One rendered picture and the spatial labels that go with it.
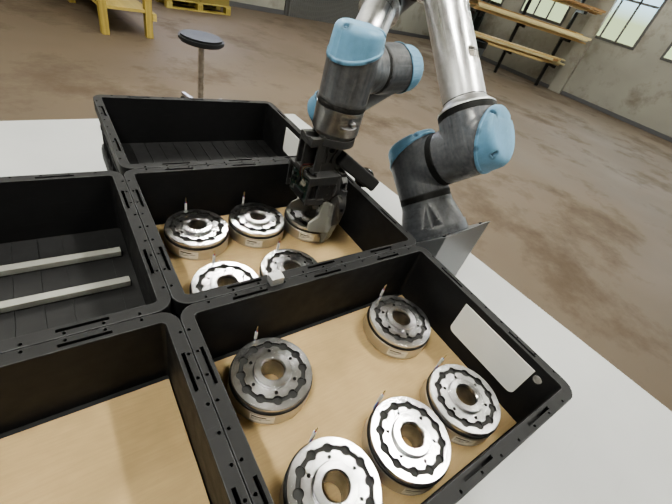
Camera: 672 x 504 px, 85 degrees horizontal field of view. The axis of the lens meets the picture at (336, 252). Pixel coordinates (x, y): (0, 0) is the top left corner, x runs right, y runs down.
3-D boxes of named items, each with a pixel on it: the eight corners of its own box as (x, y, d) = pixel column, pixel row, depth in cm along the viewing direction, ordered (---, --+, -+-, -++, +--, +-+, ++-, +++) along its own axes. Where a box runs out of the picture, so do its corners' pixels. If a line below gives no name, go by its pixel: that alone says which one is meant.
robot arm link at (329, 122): (347, 96, 60) (376, 117, 56) (340, 123, 63) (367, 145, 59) (308, 94, 56) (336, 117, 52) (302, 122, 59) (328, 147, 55)
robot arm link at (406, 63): (369, 67, 68) (329, 67, 61) (419, 32, 60) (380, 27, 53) (383, 108, 69) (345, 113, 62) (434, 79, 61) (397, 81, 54)
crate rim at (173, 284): (327, 167, 81) (330, 157, 79) (415, 253, 64) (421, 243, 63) (123, 182, 59) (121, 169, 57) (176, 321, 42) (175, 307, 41)
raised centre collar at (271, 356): (281, 349, 48) (282, 346, 48) (298, 380, 45) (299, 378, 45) (246, 361, 45) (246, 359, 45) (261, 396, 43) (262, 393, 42)
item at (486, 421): (463, 357, 55) (465, 355, 55) (513, 419, 49) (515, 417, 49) (413, 378, 50) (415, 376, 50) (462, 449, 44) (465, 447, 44)
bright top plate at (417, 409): (405, 384, 49) (406, 382, 49) (464, 449, 44) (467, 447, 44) (351, 426, 43) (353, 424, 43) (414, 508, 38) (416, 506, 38)
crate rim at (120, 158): (269, 110, 98) (270, 101, 96) (327, 166, 81) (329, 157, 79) (93, 105, 76) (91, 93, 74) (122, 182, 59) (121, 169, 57)
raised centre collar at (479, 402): (464, 375, 52) (466, 373, 52) (489, 406, 49) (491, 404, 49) (440, 386, 50) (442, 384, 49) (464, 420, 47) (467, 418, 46)
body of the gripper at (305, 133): (283, 186, 66) (295, 121, 58) (323, 181, 70) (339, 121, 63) (304, 210, 61) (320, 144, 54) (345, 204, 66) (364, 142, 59)
